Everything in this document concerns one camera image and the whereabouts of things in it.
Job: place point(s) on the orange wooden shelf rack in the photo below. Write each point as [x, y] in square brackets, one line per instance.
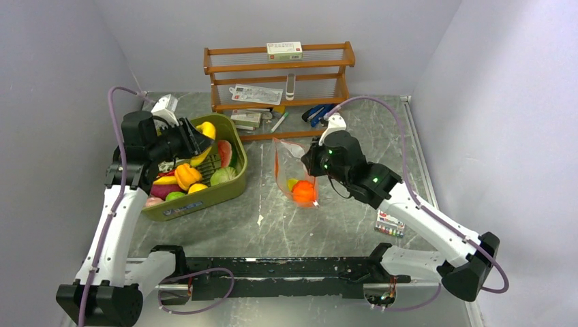
[245, 78]

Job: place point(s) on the blue stapler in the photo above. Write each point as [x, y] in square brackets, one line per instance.
[315, 116]

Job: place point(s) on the pink peach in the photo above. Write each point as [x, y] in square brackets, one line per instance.
[153, 201]

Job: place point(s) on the orange tangerine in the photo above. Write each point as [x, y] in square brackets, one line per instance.
[304, 193]

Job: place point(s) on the watermelon slice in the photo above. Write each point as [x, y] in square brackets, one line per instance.
[227, 154]

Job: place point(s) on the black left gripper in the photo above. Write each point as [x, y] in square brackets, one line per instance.
[193, 142]

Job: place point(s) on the green white marker pen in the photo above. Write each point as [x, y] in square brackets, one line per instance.
[279, 122]

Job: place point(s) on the green lime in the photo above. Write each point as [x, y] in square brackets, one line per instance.
[174, 195]

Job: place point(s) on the yellow lemon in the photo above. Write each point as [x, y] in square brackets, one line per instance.
[196, 187]

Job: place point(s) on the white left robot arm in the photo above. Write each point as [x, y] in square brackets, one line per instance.
[107, 289]

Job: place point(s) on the red chili pepper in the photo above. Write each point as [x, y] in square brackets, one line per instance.
[169, 173]

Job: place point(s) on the white flat packet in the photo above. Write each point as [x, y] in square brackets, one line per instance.
[254, 94]

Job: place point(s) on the white green box on shelf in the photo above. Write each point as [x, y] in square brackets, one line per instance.
[284, 51]

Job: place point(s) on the white grey small device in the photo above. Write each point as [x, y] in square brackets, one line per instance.
[290, 87]

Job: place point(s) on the clear zip top bag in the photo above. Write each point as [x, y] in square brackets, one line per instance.
[287, 164]

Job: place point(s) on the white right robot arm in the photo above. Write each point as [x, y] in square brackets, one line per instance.
[462, 259]

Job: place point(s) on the olive green plastic bin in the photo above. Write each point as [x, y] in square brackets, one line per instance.
[225, 130]

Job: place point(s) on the green cabbage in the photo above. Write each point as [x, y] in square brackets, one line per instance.
[223, 175]

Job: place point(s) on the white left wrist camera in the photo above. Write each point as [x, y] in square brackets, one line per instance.
[163, 111]

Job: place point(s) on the orange bell pepper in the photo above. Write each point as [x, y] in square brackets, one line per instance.
[186, 176]

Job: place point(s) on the colourful marker set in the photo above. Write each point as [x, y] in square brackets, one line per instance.
[386, 224]

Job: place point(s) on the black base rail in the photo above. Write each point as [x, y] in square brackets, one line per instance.
[212, 278]

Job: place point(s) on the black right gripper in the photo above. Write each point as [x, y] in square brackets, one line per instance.
[311, 157]

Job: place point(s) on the yellow banana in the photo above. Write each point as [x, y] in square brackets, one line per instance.
[207, 129]

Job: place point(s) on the white green box lower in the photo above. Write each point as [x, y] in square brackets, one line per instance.
[246, 118]

